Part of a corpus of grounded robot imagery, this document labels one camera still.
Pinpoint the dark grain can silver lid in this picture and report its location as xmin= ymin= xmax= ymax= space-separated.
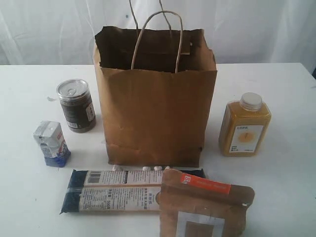
xmin=56 ymin=79 xmax=96 ymax=133

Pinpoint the brown paper bag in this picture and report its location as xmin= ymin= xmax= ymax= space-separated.
xmin=92 ymin=0 xmax=217 ymax=169

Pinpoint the yellow millet bottle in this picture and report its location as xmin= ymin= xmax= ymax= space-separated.
xmin=219 ymin=92 xmax=272 ymax=157

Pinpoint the brown kraft stand-up pouch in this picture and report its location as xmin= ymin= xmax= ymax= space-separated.
xmin=159 ymin=168 xmax=255 ymax=237

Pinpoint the white blue milk carton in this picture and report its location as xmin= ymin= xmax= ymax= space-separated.
xmin=33 ymin=120 xmax=71 ymax=168

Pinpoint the white backdrop curtain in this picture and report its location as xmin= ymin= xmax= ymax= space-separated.
xmin=0 ymin=0 xmax=316 ymax=71

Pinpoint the black rice vacuum pack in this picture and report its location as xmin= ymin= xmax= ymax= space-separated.
xmin=59 ymin=168 xmax=205 ymax=215

